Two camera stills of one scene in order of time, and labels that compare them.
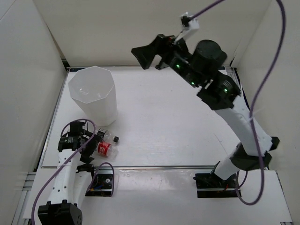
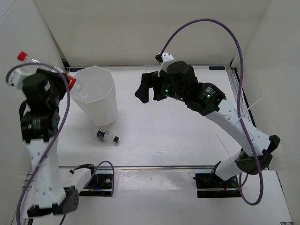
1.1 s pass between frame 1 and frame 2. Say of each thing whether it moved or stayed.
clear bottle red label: moved
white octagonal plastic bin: stayed
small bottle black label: stayed
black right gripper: moved
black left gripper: moved
